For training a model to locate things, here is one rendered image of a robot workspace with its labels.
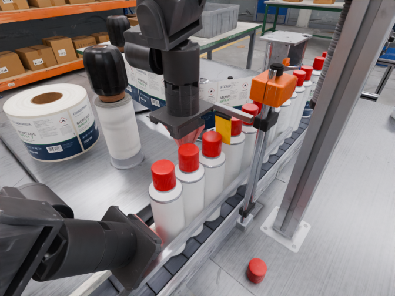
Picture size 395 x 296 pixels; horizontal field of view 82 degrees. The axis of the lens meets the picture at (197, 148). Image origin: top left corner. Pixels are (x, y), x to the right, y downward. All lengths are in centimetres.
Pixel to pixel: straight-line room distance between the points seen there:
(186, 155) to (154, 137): 41
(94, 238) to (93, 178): 38
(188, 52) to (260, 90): 11
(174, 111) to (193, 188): 13
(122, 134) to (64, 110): 17
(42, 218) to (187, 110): 24
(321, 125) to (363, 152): 53
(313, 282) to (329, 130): 30
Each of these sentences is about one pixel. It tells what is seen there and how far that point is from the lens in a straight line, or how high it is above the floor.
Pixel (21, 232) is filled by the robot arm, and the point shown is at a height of 115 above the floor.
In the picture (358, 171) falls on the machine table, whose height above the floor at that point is 83.
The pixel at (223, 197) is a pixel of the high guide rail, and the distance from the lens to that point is 44.
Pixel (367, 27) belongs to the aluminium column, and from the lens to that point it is 36.
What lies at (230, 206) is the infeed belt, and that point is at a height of 88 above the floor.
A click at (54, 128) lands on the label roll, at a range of 69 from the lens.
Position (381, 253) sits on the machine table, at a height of 83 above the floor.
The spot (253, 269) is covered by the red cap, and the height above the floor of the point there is 86.
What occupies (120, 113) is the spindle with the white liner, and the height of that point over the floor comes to 105.
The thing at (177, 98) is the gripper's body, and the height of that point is 114.
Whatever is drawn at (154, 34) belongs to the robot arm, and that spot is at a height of 124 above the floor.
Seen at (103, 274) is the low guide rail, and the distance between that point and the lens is 45.
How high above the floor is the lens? 130
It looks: 38 degrees down
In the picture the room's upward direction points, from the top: straight up
